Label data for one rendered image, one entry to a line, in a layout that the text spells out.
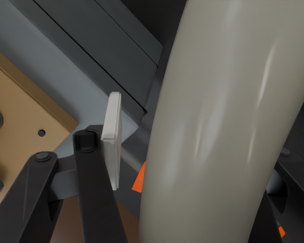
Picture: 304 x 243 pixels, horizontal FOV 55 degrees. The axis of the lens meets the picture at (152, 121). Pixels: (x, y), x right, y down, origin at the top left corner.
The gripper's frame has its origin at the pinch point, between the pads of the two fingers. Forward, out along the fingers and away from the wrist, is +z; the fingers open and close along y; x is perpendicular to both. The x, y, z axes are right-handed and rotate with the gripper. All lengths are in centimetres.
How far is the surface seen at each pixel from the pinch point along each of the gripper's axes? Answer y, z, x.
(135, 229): 0, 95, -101
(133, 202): -1, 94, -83
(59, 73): -10.2, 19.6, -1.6
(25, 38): -13.9, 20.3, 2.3
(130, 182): -3, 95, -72
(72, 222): -32, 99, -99
